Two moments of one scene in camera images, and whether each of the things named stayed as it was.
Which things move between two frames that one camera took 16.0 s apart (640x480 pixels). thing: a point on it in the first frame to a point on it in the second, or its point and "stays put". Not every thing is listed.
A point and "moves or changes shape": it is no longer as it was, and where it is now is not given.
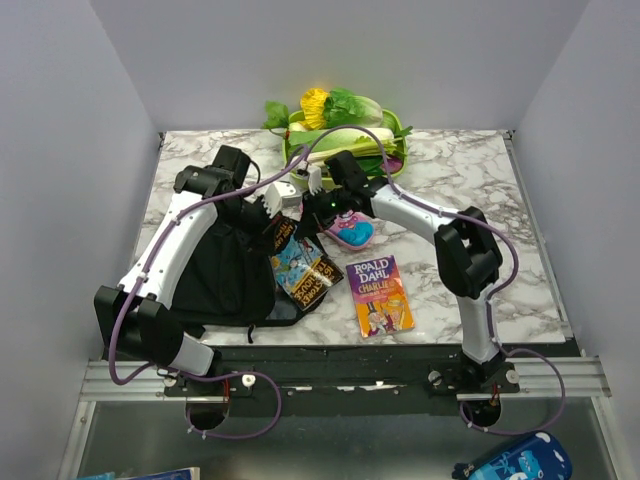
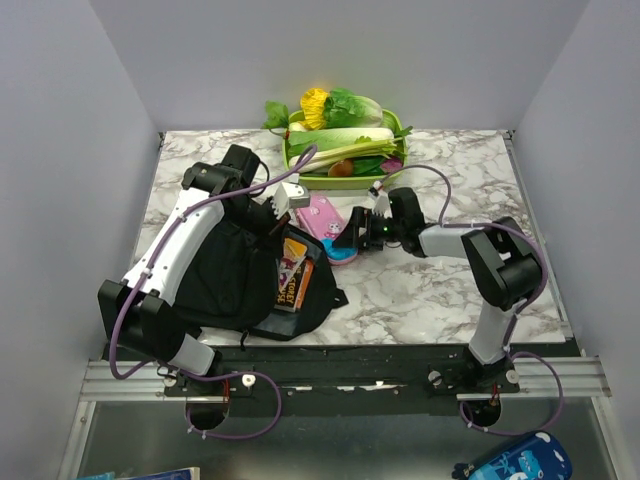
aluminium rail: (544, 379) stays put
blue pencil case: (542, 456) stays put
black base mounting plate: (397, 379) stays put
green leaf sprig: (276, 118) stays put
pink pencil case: (354, 229) moves or changes shape
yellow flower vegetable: (312, 104) stays put
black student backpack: (231, 283) moves or changes shape
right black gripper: (311, 216) to (348, 236)
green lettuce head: (344, 109) stays put
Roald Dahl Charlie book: (380, 297) to (292, 249)
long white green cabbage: (310, 144) stays put
